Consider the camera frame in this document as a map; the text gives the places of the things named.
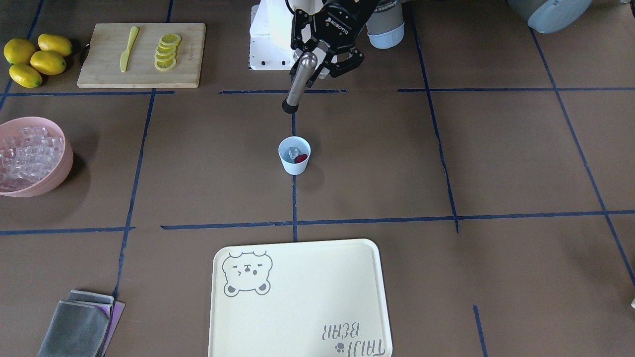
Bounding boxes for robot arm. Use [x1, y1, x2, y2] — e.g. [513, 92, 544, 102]
[286, 0, 590, 88]

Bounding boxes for purple cloth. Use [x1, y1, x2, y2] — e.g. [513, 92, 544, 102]
[98, 301, 126, 357]

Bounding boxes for yellow plastic knife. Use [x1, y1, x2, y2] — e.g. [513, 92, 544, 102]
[120, 26, 140, 73]

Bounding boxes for pink bowl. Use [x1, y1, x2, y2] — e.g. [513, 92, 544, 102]
[1, 116, 73, 197]

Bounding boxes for red strawberry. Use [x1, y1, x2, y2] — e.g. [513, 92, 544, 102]
[293, 154, 308, 164]

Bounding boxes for clear ice cube pile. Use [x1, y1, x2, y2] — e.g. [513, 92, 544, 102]
[0, 126, 65, 192]

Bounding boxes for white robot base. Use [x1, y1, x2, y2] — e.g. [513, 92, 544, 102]
[249, 0, 323, 70]

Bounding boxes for light blue plastic cup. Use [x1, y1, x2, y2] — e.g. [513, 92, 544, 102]
[277, 136, 312, 176]

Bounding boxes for whole lemon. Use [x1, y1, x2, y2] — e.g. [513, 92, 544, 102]
[30, 51, 66, 75]
[38, 33, 73, 57]
[3, 38, 38, 65]
[9, 63, 43, 88]

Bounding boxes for grey cloth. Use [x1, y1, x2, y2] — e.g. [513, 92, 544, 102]
[38, 290, 114, 357]

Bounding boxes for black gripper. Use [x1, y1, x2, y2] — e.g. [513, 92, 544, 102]
[290, 0, 379, 84]

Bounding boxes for wooden cutting board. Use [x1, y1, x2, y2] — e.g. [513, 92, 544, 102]
[77, 23, 206, 89]

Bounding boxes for lemon slices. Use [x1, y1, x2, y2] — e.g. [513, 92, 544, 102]
[154, 33, 182, 71]

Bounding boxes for cream bear tray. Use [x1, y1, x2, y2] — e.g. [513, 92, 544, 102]
[208, 238, 394, 357]

